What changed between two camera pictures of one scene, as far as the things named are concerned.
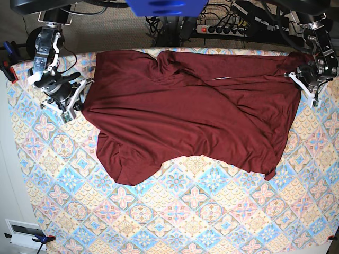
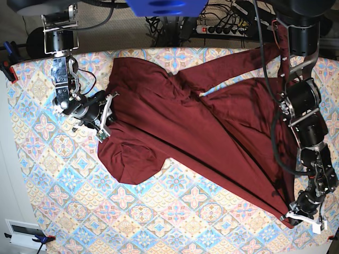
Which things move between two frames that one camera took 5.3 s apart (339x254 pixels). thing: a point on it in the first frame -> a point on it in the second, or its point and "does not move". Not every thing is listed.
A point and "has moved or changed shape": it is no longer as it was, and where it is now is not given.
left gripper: (65, 98) -> (95, 110)
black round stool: (31, 42) does not move
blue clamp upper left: (9, 57) does not move
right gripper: (306, 79) -> (304, 208)
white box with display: (23, 233) does not move
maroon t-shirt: (236, 111) has moved or changed shape
